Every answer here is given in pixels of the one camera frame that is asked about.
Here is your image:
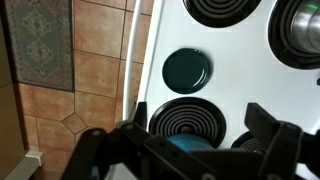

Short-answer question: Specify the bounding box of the teal kettle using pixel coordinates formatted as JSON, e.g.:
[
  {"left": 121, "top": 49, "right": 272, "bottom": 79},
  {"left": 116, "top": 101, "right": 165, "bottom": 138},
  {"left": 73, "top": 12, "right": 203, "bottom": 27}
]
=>
[{"left": 166, "top": 133, "right": 214, "bottom": 153}]

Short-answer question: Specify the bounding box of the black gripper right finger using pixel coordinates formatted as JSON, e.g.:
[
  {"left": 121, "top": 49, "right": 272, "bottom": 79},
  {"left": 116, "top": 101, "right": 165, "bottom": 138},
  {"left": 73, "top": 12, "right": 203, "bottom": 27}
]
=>
[{"left": 244, "top": 102, "right": 320, "bottom": 180}]

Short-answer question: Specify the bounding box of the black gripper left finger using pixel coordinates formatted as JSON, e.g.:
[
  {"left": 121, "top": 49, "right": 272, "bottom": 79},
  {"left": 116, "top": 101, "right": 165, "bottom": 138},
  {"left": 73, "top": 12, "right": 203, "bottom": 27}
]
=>
[{"left": 61, "top": 101, "right": 201, "bottom": 180}]

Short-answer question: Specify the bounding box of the white electric stove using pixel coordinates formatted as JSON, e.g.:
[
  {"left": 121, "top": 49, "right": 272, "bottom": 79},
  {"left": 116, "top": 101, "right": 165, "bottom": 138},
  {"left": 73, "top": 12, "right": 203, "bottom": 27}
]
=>
[{"left": 138, "top": 0, "right": 320, "bottom": 180}]

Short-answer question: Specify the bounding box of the black coil stove burner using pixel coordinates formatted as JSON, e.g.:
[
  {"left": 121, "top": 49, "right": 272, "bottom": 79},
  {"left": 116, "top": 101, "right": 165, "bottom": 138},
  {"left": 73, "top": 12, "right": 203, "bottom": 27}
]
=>
[
  {"left": 267, "top": 0, "right": 320, "bottom": 70},
  {"left": 148, "top": 96, "right": 228, "bottom": 150},
  {"left": 181, "top": 0, "right": 263, "bottom": 29},
  {"left": 230, "top": 130, "right": 268, "bottom": 155}
]

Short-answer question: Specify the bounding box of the stainless steel kettle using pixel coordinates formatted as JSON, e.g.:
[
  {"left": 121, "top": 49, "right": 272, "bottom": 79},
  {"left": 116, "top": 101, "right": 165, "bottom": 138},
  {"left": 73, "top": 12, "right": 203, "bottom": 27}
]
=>
[{"left": 290, "top": 1, "right": 320, "bottom": 54}]

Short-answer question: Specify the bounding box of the patterned green floor rug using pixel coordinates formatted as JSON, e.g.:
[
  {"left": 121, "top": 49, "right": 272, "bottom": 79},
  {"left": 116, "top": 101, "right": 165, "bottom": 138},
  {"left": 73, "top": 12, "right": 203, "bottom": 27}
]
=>
[{"left": 1, "top": 0, "right": 75, "bottom": 93}]

